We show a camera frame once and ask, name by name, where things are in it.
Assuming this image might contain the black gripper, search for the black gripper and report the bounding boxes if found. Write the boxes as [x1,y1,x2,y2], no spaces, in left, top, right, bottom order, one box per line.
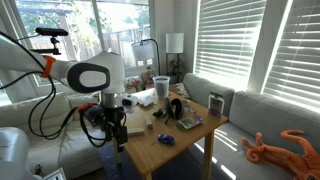
[98,107,128,147]

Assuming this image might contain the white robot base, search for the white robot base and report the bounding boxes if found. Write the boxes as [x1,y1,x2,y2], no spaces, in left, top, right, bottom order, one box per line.
[0,127,42,180]

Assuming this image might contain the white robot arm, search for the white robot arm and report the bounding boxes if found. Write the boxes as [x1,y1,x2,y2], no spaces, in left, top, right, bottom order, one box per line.
[0,33,137,147]

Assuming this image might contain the long wooden block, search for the long wooden block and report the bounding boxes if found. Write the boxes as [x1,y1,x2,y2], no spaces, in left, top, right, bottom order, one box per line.
[127,128,145,136]

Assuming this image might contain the wooden block on table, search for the wooden block on table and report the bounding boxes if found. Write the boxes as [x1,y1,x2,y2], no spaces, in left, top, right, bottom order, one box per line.
[144,117,153,129]

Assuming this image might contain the wooden table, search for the wooden table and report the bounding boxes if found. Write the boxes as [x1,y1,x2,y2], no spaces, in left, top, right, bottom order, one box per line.
[124,100,228,180]

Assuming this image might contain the blue toy car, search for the blue toy car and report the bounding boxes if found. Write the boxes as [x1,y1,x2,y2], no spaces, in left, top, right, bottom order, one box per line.
[158,134,175,145]

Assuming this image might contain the white leather sofa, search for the white leather sofa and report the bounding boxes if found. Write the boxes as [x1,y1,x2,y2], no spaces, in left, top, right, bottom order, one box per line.
[0,93,103,179]

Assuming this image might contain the grey plastic cup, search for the grey plastic cup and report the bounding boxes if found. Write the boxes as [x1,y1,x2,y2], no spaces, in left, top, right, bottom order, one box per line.
[153,76,170,99]

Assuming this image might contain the black headphones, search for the black headphones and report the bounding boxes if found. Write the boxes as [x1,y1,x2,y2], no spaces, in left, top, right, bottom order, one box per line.
[165,98,184,120]

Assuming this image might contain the colourful card pack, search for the colourful card pack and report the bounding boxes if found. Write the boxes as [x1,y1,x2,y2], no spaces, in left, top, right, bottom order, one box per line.
[177,115,204,130]

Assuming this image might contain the arc lamp white shade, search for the arc lamp white shade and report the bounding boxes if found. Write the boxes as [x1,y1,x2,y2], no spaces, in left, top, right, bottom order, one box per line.
[131,38,161,73]

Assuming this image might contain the white floor lamp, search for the white floor lamp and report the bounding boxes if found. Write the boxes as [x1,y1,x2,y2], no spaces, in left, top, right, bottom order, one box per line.
[166,33,184,76]

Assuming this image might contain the grey sofa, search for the grey sofa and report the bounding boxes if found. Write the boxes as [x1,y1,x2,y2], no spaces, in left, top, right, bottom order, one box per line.
[183,73,320,180]

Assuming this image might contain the orange plush octopus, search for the orange plush octopus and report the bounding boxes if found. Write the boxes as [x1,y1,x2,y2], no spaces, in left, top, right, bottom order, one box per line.
[242,129,320,180]

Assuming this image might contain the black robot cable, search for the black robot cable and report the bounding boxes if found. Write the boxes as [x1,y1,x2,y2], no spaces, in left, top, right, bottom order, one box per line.
[0,31,111,148]

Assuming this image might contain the black camera on stand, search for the black camera on stand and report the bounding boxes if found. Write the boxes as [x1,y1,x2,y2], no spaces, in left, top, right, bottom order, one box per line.
[33,27,68,55]

